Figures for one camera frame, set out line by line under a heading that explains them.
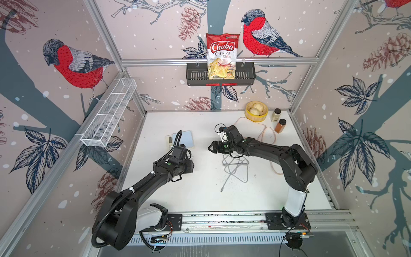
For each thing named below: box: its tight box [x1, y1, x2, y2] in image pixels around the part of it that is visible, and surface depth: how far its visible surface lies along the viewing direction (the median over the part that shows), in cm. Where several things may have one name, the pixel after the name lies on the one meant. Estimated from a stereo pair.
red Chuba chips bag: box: [206, 33, 241, 80], surface depth 87 cm
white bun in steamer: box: [249, 102, 264, 116], surface depth 120 cm
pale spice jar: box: [270, 108, 282, 123], surface depth 112 cm
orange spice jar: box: [274, 118, 287, 134], surface depth 106 cm
